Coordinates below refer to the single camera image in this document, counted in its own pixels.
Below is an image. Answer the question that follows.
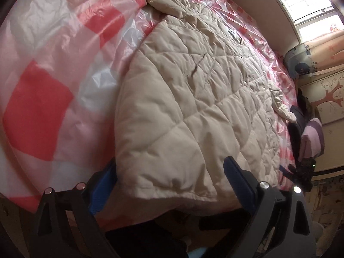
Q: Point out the black device with green light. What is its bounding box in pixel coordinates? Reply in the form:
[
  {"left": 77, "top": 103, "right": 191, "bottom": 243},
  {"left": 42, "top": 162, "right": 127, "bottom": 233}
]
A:
[{"left": 279, "top": 158, "right": 316, "bottom": 192}]

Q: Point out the bright window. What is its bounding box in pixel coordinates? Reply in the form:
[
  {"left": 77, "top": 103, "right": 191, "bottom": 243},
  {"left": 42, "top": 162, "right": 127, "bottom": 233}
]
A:
[{"left": 280, "top": 0, "right": 343, "bottom": 42}]

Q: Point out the purple pink folded cloth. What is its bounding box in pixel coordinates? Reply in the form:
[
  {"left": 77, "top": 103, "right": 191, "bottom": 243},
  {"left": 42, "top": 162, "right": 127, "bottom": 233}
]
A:
[{"left": 298, "top": 118, "right": 325, "bottom": 161}]

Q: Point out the black garment on bed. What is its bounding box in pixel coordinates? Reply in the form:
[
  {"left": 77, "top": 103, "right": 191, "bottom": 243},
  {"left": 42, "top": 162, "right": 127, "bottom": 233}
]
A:
[{"left": 287, "top": 89, "right": 313, "bottom": 166}]

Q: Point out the red white checkered plastic sheet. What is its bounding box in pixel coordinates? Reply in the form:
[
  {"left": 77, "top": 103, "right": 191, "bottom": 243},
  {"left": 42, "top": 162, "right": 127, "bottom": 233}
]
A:
[{"left": 0, "top": 0, "right": 299, "bottom": 221}]

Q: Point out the blue grey patterned pillow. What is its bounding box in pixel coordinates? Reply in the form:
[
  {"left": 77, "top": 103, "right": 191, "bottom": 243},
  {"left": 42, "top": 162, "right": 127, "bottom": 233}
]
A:
[{"left": 283, "top": 44, "right": 317, "bottom": 79}]

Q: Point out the beige headboard panel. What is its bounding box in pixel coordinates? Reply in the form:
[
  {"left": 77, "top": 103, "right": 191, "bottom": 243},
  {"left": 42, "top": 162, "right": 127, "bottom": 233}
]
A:
[{"left": 232, "top": 0, "right": 300, "bottom": 57}]

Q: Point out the beige quilted jacket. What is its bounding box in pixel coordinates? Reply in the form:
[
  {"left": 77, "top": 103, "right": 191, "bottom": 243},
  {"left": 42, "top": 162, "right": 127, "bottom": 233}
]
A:
[{"left": 115, "top": 0, "right": 280, "bottom": 201}]

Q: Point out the peach window curtain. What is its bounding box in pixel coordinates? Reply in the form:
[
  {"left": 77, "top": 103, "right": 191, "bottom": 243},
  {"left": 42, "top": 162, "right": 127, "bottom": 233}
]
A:
[{"left": 304, "top": 30, "right": 344, "bottom": 72}]

